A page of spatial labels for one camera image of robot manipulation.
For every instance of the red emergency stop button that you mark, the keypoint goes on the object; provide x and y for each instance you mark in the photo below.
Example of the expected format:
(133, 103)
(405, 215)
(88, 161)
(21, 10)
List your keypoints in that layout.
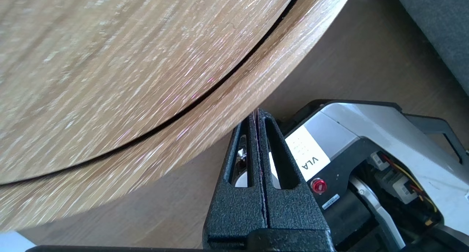
(318, 186)

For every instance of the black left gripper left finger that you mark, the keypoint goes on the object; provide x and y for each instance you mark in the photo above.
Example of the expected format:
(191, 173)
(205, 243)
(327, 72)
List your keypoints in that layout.
(234, 211)

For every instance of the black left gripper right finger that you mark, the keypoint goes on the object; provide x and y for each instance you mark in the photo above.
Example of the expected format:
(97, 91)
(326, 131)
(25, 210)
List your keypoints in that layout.
(293, 211)

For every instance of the grey black robot base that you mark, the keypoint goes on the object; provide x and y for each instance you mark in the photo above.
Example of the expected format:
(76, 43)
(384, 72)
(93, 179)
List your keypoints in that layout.
(366, 127)

